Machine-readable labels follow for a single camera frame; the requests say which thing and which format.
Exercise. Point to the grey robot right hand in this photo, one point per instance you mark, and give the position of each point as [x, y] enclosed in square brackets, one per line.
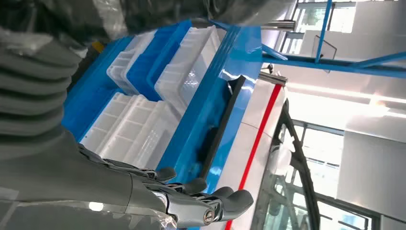
[79, 190]

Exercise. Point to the blue metal shelf rack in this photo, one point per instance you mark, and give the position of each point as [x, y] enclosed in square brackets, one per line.
[203, 111]

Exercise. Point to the white plastic bin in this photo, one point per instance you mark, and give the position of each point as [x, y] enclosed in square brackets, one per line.
[108, 127]
[190, 70]
[152, 136]
[122, 66]

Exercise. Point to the blue plastic bin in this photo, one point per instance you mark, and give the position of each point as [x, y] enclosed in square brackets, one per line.
[149, 66]

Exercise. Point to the white car red stripe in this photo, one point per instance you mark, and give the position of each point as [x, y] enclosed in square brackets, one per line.
[233, 177]

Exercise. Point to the chrome stanchion post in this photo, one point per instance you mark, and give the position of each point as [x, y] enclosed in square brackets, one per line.
[272, 78]
[279, 25]

